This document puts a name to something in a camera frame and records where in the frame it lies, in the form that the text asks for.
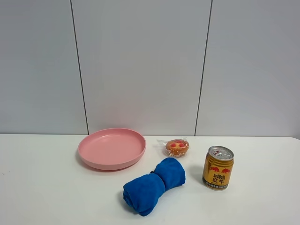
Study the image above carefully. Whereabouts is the gold Red Bull can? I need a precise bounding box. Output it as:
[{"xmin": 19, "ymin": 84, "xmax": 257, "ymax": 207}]
[{"xmin": 202, "ymin": 146, "xmax": 234, "ymax": 191}]

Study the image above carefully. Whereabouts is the pink round plate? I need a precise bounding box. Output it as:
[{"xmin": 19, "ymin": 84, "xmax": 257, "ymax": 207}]
[{"xmin": 77, "ymin": 128, "xmax": 146, "ymax": 171}]

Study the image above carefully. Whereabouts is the blue towel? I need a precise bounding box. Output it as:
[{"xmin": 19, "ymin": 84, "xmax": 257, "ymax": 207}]
[{"xmin": 123, "ymin": 157, "xmax": 186, "ymax": 216}]

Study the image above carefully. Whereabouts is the wrapped orange pastry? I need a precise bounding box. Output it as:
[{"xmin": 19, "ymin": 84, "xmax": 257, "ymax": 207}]
[{"xmin": 157, "ymin": 139, "xmax": 190, "ymax": 158}]

